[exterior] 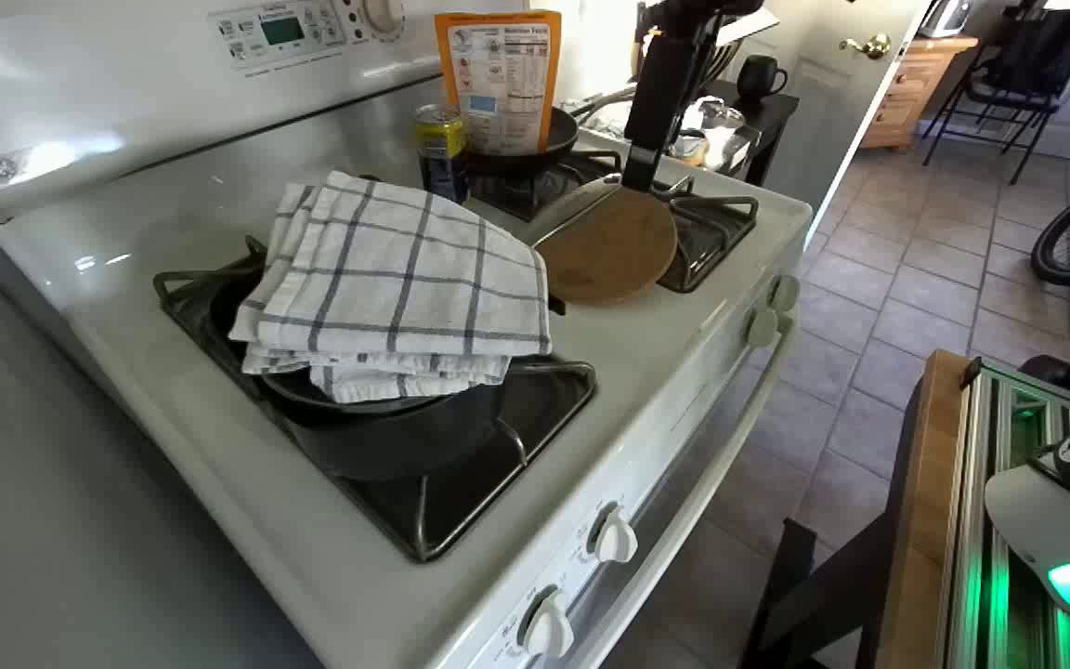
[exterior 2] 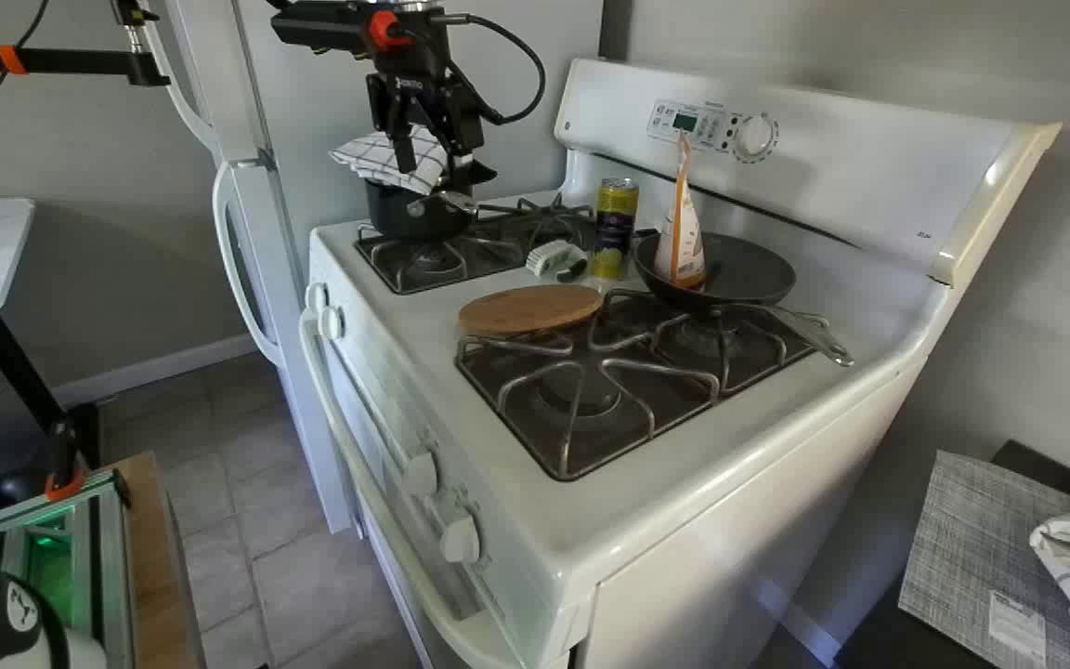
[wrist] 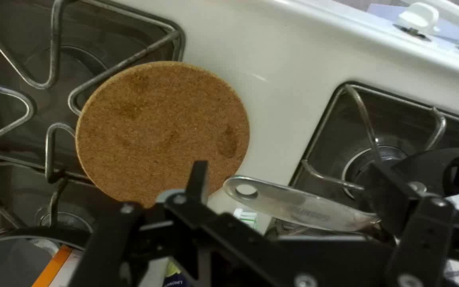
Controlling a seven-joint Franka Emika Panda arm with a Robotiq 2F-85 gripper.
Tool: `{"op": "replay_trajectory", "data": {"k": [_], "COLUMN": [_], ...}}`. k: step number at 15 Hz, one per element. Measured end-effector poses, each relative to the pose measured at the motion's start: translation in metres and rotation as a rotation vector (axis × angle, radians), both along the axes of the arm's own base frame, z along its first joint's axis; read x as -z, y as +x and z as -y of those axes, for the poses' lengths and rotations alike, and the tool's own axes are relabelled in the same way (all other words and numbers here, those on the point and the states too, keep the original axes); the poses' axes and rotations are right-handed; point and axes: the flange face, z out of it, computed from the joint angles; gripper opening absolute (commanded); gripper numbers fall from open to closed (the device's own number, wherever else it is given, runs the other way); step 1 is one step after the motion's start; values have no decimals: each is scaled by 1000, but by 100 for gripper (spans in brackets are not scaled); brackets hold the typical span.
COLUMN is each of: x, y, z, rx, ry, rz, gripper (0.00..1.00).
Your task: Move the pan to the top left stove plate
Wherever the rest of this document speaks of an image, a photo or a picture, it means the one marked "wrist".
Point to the round cork trivet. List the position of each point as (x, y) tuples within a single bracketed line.
[(154, 128)]

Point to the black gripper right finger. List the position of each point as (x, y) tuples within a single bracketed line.
[(425, 233)]

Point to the white gas stove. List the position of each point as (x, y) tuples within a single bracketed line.
[(293, 69)]

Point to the white and orange carton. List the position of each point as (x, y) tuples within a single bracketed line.
[(54, 265)]

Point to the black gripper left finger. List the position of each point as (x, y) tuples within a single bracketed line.
[(118, 239)]

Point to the yellow and blue bottle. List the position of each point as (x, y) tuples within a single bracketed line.
[(175, 268)]

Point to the white green printed packet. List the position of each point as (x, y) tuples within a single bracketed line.
[(245, 217)]

